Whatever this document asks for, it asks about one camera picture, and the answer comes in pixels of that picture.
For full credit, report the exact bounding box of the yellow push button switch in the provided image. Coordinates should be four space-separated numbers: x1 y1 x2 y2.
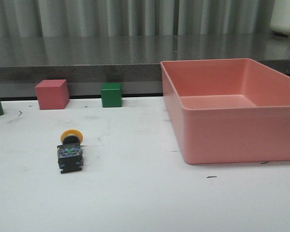
57 129 83 174

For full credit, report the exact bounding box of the right green cube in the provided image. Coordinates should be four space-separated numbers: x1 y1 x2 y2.
101 83 122 108

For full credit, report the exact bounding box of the grey stone counter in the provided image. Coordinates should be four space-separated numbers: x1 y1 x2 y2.
0 33 290 84

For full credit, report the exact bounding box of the pink plastic bin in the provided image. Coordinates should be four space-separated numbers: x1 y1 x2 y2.
161 58 290 164

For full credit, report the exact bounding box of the far pink cube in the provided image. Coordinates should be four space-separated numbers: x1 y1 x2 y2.
35 79 70 110

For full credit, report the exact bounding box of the grey pleated curtain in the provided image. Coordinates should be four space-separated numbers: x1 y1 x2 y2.
0 0 274 38

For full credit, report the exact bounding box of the white appliance on counter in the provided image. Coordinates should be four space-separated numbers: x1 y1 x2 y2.
270 0 290 37

